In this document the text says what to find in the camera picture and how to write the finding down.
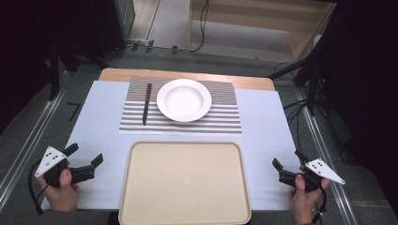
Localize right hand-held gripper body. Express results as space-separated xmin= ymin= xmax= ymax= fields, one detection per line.
xmin=279 ymin=158 xmax=346 ymax=192

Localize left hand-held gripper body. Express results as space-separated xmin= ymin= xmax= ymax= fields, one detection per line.
xmin=35 ymin=145 xmax=96 ymax=188

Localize person's right hand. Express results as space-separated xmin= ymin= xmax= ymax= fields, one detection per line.
xmin=289 ymin=165 xmax=331 ymax=217

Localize person's left hand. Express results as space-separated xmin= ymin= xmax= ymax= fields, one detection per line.
xmin=37 ymin=168 xmax=80 ymax=214

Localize white table cover sheet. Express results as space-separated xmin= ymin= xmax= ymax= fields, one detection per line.
xmin=40 ymin=80 xmax=301 ymax=211

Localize striped placemat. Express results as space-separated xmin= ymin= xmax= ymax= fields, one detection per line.
xmin=118 ymin=77 xmax=243 ymax=136

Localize black metal stand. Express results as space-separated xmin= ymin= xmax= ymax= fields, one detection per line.
xmin=46 ymin=37 xmax=109 ymax=101
xmin=267 ymin=52 xmax=329 ymax=117

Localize beige plastic tray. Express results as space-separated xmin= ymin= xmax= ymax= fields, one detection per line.
xmin=117 ymin=141 xmax=253 ymax=225

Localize white round plate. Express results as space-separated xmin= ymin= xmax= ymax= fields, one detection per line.
xmin=156 ymin=78 xmax=213 ymax=123

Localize light wooden shelf unit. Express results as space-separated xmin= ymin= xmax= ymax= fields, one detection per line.
xmin=187 ymin=0 xmax=338 ymax=64

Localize dark cabinet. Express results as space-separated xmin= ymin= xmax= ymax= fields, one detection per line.
xmin=90 ymin=0 xmax=136 ymax=59

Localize metal floor rail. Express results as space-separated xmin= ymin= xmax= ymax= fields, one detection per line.
xmin=0 ymin=71 xmax=71 ymax=207
xmin=295 ymin=88 xmax=360 ymax=225

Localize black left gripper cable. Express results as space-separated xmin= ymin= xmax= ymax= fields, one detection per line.
xmin=27 ymin=159 xmax=45 ymax=216

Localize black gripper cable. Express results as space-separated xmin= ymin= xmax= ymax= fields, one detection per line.
xmin=27 ymin=159 xmax=45 ymax=216
xmin=312 ymin=187 xmax=329 ymax=224

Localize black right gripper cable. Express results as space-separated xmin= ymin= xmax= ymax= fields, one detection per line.
xmin=312 ymin=187 xmax=329 ymax=224

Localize black floor cables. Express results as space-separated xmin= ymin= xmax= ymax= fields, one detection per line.
xmin=283 ymin=98 xmax=309 ymax=151

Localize brown-handled table knife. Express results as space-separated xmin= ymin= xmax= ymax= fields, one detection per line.
xmin=142 ymin=82 xmax=153 ymax=127

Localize black hanging cable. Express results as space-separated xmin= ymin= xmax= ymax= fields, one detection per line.
xmin=189 ymin=0 xmax=210 ymax=53

